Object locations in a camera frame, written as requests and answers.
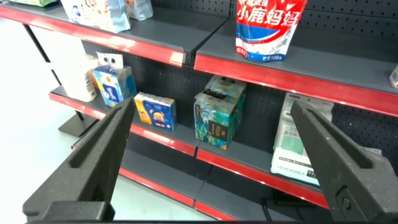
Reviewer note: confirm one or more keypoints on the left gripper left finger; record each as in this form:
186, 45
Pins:
93, 168

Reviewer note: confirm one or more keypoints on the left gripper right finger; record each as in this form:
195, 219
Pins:
342, 174

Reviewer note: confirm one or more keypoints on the pale green wipes pack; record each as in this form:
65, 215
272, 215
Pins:
292, 146

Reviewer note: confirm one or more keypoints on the blue and orange tissue pack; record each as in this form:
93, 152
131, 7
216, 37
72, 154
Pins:
155, 110

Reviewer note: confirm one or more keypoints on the blue and white tissue pack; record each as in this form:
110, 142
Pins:
113, 82

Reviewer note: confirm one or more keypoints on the green patterned tissue pack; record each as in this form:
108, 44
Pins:
219, 115

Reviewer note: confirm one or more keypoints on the white and blue snack bag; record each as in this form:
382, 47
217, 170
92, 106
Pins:
99, 14

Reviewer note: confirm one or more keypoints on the red and white pouch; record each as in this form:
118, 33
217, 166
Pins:
267, 28

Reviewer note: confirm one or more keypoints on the pale blue bag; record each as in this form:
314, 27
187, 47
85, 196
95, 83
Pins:
140, 8

